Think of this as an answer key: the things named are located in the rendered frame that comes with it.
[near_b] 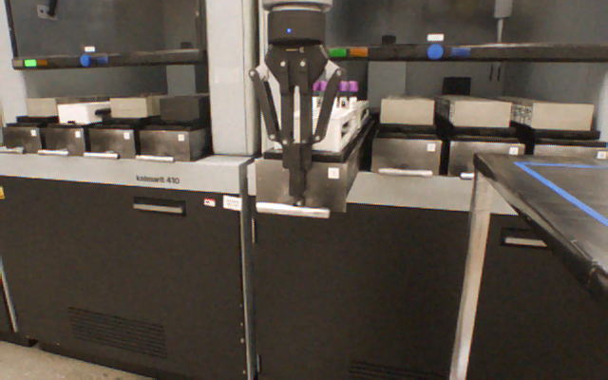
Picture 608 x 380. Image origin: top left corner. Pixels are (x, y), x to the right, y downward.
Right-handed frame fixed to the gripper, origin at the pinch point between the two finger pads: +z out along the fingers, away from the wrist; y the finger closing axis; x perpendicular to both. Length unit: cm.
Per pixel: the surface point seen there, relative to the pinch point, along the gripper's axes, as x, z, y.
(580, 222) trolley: 20.3, -2.1, -26.2
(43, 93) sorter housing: -44, -10, 94
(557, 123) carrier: -36, -5, -45
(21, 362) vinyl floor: -28, 80, 105
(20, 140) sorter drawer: -28, 3, 86
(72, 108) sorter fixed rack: -32, -6, 70
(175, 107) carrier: -36, -6, 41
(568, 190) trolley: 11.0, -2.1, -29.1
